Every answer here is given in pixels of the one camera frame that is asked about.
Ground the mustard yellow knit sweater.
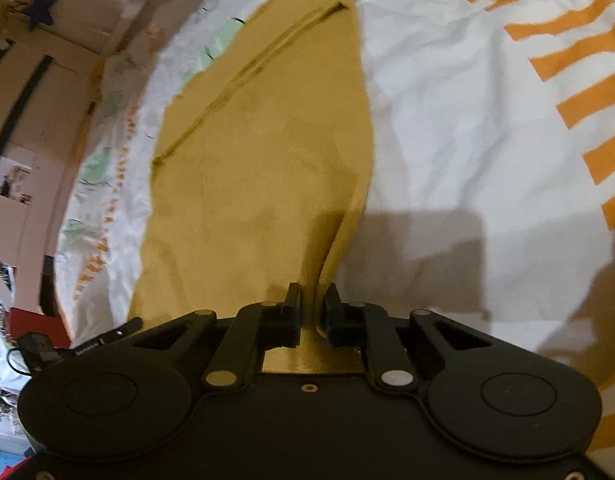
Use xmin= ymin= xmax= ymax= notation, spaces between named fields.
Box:
xmin=128 ymin=0 xmax=377 ymax=376

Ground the white leaf-printed duvet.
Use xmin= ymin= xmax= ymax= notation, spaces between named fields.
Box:
xmin=54 ymin=0 xmax=615 ymax=471

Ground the dark blue star decoration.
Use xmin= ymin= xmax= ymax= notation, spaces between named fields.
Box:
xmin=26 ymin=0 xmax=58 ymax=29

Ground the wooden bed frame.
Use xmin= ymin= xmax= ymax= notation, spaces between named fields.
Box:
xmin=0 ymin=0 xmax=238 ymax=321

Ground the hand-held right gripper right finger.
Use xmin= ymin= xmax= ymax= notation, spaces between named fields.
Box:
xmin=321 ymin=282 xmax=494 ymax=389

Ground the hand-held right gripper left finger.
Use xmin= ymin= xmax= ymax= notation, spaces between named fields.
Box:
xmin=132 ymin=282 xmax=303 ymax=389

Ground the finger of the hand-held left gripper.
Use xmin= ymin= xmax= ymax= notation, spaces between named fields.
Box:
xmin=62 ymin=317 xmax=144 ymax=358

